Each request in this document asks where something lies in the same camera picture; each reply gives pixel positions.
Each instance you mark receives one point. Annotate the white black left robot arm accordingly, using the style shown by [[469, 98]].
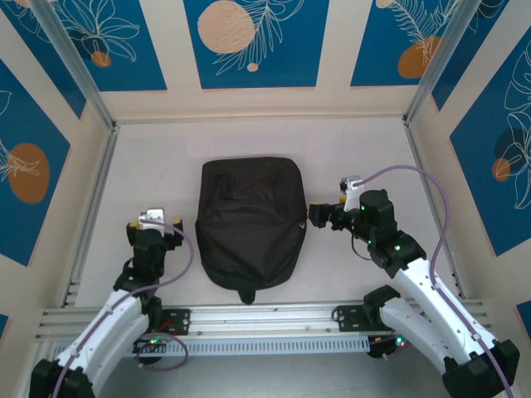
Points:
[[103, 331]]

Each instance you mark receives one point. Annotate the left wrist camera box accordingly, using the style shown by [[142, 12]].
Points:
[[152, 216]]

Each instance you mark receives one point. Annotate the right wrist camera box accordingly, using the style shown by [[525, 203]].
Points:
[[352, 188]]

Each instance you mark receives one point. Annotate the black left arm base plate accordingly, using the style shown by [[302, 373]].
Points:
[[178, 323]]

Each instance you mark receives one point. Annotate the small controller circuit board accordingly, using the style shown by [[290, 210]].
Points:
[[151, 343], [386, 350]]

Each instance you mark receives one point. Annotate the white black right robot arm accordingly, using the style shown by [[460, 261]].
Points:
[[431, 311]]

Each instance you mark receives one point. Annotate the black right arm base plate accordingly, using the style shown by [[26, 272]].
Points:
[[348, 319]]

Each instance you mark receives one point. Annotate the black fabric backpack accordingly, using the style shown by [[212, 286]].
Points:
[[249, 228]]

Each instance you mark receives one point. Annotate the grey metal panel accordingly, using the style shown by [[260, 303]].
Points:
[[265, 379]]

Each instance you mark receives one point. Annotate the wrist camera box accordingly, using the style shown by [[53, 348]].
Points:
[[152, 216], [352, 188]]

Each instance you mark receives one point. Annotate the aluminium side rail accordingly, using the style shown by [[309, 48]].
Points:
[[416, 145], [102, 174]]

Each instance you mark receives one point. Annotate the aluminium frame post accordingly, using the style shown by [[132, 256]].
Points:
[[73, 54], [444, 54]]

